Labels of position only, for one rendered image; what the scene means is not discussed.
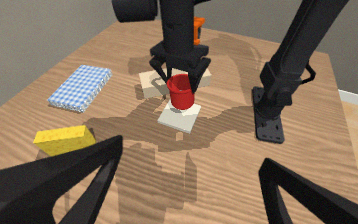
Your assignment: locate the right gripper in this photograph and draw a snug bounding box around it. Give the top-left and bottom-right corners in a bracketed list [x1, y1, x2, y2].
[149, 17, 211, 94]

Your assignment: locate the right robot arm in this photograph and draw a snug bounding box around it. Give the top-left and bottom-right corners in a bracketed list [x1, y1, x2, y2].
[112, 0, 349, 144]

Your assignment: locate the red cup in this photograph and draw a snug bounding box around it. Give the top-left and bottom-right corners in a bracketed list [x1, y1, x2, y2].
[167, 74, 195, 110]

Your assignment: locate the yellow sponge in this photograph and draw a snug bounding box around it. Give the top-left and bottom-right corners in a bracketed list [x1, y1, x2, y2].
[33, 125, 96, 156]

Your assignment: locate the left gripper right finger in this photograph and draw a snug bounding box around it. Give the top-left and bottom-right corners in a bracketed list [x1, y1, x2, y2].
[258, 158, 358, 224]

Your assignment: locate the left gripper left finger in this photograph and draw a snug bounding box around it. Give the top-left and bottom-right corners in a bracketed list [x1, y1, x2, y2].
[0, 135, 123, 224]

